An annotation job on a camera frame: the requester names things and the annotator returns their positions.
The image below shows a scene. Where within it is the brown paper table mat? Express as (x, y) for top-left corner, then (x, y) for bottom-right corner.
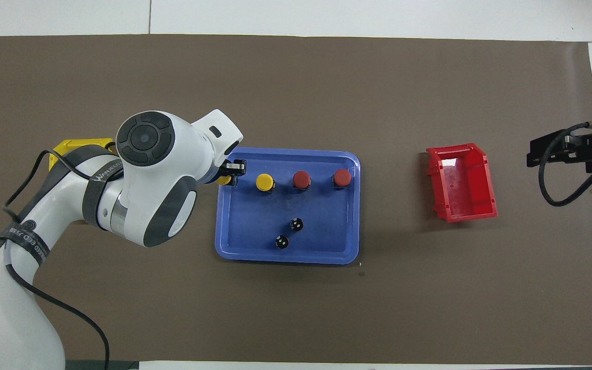
(0, 34), (592, 365)

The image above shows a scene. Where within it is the red plastic bin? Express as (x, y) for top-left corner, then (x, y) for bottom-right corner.
(426, 143), (498, 223)

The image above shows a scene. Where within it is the yellow plastic bin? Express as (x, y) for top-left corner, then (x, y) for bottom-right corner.
(51, 138), (117, 170)

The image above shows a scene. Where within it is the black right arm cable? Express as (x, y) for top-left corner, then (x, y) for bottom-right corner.
(539, 122), (592, 207)

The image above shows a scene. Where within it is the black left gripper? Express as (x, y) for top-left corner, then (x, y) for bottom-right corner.
(201, 154), (247, 187)

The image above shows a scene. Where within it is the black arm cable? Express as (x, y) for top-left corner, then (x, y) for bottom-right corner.
(0, 149), (122, 370)
(539, 122), (592, 207)

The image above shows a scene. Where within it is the blue plastic tray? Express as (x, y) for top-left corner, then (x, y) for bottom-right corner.
(215, 147), (361, 265)

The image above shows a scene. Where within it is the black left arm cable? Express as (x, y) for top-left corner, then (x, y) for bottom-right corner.
(0, 149), (122, 370)

